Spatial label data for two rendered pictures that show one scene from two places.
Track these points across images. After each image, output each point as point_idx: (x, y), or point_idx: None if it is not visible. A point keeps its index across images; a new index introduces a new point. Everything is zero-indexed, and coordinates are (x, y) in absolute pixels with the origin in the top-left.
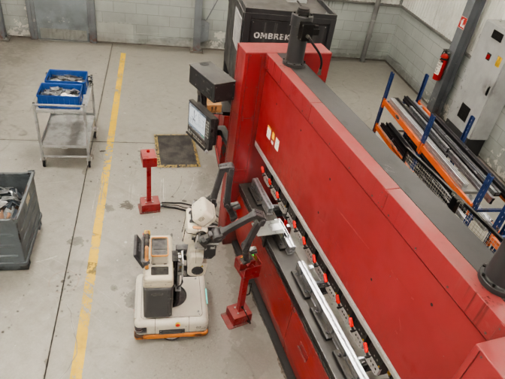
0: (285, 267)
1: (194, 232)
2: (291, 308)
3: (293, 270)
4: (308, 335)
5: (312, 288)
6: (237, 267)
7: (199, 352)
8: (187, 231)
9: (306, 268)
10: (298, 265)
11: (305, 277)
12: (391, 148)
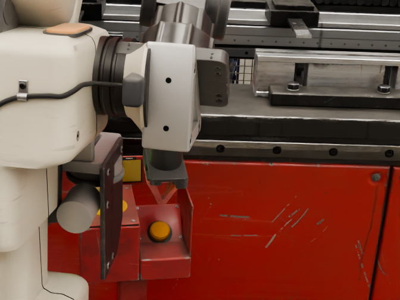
0: (238, 108)
1: (87, 69)
2: (384, 183)
3: (271, 90)
4: None
5: (394, 59)
6: (113, 264)
7: None
8: (62, 86)
9: (297, 50)
10: (272, 59)
11: (337, 59)
12: None
